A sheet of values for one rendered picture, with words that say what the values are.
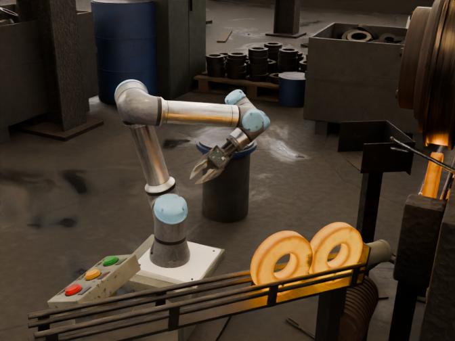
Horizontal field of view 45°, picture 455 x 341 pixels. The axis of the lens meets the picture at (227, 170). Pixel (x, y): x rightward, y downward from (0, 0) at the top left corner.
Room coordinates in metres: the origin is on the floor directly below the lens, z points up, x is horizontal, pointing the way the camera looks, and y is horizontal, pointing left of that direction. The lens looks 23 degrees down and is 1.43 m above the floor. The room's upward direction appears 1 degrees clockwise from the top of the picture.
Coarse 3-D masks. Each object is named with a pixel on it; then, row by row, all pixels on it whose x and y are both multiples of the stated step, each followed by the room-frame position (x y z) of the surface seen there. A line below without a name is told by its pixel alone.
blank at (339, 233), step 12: (324, 228) 1.17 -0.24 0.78; (336, 228) 1.16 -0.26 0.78; (348, 228) 1.17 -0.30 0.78; (312, 240) 1.15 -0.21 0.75; (324, 240) 1.14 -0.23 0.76; (336, 240) 1.15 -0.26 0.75; (348, 240) 1.17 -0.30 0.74; (360, 240) 1.19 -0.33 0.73; (324, 252) 1.14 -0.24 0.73; (348, 252) 1.18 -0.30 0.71; (360, 252) 1.20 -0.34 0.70; (312, 264) 1.12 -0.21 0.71; (324, 264) 1.14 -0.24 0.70; (336, 264) 1.17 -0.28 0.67; (348, 264) 1.18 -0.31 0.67; (324, 276) 1.14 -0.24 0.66
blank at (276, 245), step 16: (272, 240) 1.08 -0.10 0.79; (288, 240) 1.09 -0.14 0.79; (304, 240) 1.11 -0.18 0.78; (256, 256) 1.07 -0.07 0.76; (272, 256) 1.07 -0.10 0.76; (304, 256) 1.11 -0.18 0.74; (256, 272) 1.05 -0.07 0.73; (272, 272) 1.07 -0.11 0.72; (288, 272) 1.10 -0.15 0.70; (304, 272) 1.11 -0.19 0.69
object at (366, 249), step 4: (364, 244) 1.20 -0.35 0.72; (364, 248) 1.20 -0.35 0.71; (368, 248) 1.18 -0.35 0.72; (364, 252) 1.19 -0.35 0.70; (368, 252) 1.18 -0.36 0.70; (360, 256) 1.20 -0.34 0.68; (364, 256) 1.19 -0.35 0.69; (368, 256) 1.18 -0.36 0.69; (360, 260) 1.20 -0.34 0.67; (364, 260) 1.19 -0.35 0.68; (360, 268) 1.19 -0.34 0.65; (364, 268) 1.18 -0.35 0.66; (364, 272) 1.18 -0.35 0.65; (360, 276) 1.19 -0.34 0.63; (364, 276) 1.18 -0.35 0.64; (360, 280) 1.18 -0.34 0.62
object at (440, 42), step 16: (448, 0) 1.37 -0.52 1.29; (448, 16) 1.35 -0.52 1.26; (448, 32) 1.33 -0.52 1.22; (448, 48) 1.31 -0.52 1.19; (432, 64) 1.31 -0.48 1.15; (448, 64) 1.30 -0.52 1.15; (432, 80) 1.30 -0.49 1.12; (448, 80) 1.29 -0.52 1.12; (432, 96) 1.31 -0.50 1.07; (448, 96) 1.29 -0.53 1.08; (432, 112) 1.32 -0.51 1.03; (448, 112) 1.30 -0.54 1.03; (432, 128) 1.34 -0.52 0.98; (448, 128) 1.32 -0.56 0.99
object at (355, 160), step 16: (352, 128) 2.18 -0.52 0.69; (368, 128) 2.19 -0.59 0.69; (384, 128) 2.20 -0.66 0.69; (352, 144) 2.18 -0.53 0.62; (368, 144) 1.92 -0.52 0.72; (384, 144) 1.93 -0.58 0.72; (352, 160) 2.05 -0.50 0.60; (368, 160) 1.92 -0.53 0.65; (384, 160) 1.93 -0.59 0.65; (400, 160) 1.94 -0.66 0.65; (368, 176) 2.01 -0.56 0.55; (368, 192) 2.01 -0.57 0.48; (368, 208) 2.01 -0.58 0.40; (368, 224) 2.01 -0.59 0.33; (368, 240) 2.01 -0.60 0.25; (368, 272) 2.02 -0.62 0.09
